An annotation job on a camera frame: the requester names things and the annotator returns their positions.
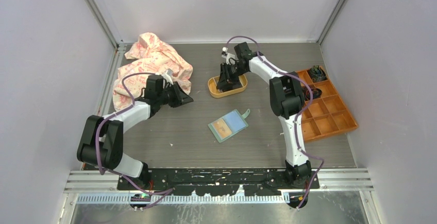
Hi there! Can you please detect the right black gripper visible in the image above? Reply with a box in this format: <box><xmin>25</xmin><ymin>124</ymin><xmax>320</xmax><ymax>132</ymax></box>
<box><xmin>217</xmin><ymin>62</ymin><xmax>248</xmax><ymax>90</ymax></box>

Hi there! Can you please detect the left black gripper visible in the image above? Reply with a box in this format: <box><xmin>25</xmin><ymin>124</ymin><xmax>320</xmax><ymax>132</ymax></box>
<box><xmin>158</xmin><ymin>81</ymin><xmax>193</xmax><ymax>108</ymax></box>

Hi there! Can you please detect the yellow oval tray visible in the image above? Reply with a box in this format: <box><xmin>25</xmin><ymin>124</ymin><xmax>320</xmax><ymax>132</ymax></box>
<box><xmin>207</xmin><ymin>75</ymin><xmax>248</xmax><ymax>98</ymax></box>

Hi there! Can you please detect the green card holder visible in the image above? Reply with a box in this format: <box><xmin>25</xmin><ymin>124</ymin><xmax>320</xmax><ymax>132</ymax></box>
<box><xmin>208</xmin><ymin>109</ymin><xmax>250</xmax><ymax>143</ymax></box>

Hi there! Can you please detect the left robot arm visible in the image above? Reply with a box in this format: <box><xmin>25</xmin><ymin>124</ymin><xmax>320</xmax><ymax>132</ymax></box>
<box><xmin>76</xmin><ymin>73</ymin><xmax>193</xmax><ymax>189</ymax></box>

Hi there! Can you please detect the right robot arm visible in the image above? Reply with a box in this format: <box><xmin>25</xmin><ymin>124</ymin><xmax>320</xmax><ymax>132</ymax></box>
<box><xmin>216</xmin><ymin>42</ymin><xmax>312</xmax><ymax>188</ymax></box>

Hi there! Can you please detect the pink patterned cloth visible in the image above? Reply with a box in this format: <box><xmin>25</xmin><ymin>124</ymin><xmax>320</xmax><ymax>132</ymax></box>
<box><xmin>112</xmin><ymin>32</ymin><xmax>193</xmax><ymax>111</ymax></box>

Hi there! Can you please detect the dark rolled item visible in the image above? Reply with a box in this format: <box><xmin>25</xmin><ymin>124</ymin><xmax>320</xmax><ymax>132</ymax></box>
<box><xmin>308</xmin><ymin>65</ymin><xmax>327</xmax><ymax>82</ymax></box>
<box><xmin>302</xmin><ymin>87</ymin><xmax>323</xmax><ymax>101</ymax></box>

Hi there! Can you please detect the orange compartment organizer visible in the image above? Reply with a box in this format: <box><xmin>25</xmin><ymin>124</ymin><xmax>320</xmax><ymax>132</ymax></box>
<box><xmin>297</xmin><ymin>66</ymin><xmax>358</xmax><ymax>142</ymax></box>

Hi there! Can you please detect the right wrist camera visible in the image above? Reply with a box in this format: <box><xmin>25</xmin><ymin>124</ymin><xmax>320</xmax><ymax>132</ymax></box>
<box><xmin>221</xmin><ymin>47</ymin><xmax>237</xmax><ymax>65</ymax></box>

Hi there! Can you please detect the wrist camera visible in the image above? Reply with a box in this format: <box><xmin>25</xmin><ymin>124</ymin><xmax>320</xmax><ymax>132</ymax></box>
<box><xmin>161</xmin><ymin>68</ymin><xmax>173</xmax><ymax>84</ymax></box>
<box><xmin>221</xmin><ymin>47</ymin><xmax>237</xmax><ymax>65</ymax></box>

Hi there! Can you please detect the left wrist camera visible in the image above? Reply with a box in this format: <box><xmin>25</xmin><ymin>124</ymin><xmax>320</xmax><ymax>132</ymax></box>
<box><xmin>161</xmin><ymin>68</ymin><xmax>173</xmax><ymax>84</ymax></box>

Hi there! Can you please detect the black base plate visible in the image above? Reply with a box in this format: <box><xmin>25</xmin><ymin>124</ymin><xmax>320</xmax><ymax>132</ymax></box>
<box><xmin>117</xmin><ymin>168</ymin><xmax>320</xmax><ymax>197</ymax></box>

